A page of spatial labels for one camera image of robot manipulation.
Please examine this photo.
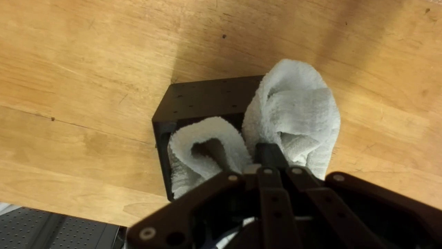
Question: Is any black perforated box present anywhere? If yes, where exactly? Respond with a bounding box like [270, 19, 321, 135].
[150, 75, 265, 203]

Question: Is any white cloth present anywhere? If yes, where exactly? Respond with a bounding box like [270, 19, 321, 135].
[165, 59, 342, 201]

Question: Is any dark grey ribbed panel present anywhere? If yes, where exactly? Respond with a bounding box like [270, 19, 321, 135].
[0, 203, 128, 249]

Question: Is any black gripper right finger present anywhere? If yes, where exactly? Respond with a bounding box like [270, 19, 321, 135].
[270, 143, 442, 249]

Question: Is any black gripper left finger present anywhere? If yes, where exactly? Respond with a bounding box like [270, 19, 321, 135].
[125, 143, 300, 249]

